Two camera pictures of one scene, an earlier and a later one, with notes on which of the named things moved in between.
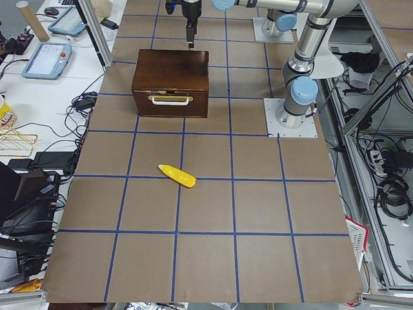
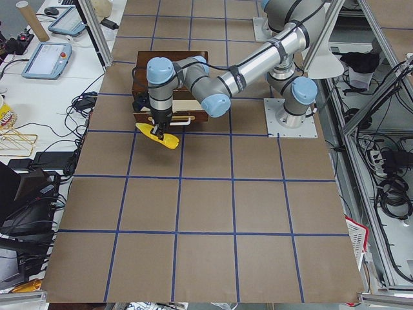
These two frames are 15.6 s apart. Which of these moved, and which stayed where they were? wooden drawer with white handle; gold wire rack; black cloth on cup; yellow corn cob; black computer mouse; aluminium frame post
Moved: wooden drawer with white handle; yellow corn cob
Stayed: black computer mouse; black cloth on cup; gold wire rack; aluminium frame post
